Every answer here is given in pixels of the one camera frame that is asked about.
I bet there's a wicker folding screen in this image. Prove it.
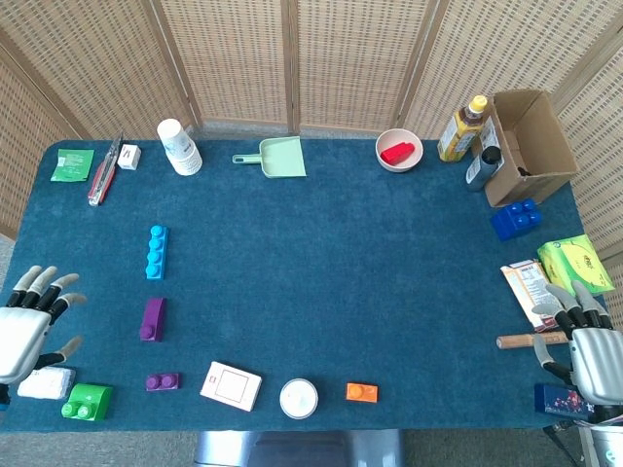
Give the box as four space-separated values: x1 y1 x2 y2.
0 0 623 312

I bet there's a red block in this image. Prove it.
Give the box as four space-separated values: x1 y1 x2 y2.
380 142 417 164

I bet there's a green toy brick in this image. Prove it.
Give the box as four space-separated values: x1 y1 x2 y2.
60 382 115 422

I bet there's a green sachet packet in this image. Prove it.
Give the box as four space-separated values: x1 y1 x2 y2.
50 148 95 183

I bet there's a small white box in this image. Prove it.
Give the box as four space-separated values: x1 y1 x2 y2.
116 143 143 171

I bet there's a white box red print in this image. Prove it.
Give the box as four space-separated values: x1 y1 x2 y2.
200 360 263 413

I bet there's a dark grey bottle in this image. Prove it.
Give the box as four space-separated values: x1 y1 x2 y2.
464 145 502 193

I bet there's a white lidded plastic jar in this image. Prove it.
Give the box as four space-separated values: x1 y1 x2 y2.
278 377 319 420

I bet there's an orange toy brick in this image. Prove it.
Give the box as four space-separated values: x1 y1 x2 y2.
346 382 380 404

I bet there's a light green dustpan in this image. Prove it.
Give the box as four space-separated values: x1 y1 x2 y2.
232 136 308 180

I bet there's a small purple brick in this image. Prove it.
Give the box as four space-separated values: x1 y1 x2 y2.
145 373 181 393

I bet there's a wooden stick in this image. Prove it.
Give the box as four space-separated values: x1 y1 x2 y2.
495 331 570 350

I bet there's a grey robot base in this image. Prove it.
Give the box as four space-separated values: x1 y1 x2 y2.
194 430 405 467

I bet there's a stack of paper cups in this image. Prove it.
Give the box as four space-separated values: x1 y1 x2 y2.
156 118 203 177

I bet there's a blue carpet table cover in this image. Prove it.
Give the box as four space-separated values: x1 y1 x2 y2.
0 138 609 434

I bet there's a red utility knife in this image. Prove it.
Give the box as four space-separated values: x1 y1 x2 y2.
87 133 124 207

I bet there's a white tissue pack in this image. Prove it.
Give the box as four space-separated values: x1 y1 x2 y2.
17 366 77 401

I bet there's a dark blue printed box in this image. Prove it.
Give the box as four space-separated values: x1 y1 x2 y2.
533 382 598 423

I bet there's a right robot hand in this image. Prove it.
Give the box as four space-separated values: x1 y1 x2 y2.
531 280 623 408

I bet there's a brown cardboard box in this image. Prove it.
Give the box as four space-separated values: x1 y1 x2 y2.
479 89 579 208

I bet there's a light blue long brick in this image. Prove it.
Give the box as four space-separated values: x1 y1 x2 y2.
145 225 169 281

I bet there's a green tissue box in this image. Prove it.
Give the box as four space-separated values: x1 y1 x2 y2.
536 233 616 297

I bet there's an orange white flat carton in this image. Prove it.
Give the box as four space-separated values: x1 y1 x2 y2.
500 259 570 333

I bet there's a purple long brick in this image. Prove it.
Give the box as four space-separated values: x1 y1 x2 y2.
139 297 167 343

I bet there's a dark blue toy brick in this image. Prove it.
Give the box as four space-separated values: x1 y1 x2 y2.
490 198 544 242

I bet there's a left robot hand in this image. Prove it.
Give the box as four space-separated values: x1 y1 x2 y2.
0 265 88 388

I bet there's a beige bowl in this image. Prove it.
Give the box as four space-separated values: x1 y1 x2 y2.
375 128 424 173

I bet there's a yellow tea bottle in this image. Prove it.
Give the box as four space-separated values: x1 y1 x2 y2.
436 94 489 163

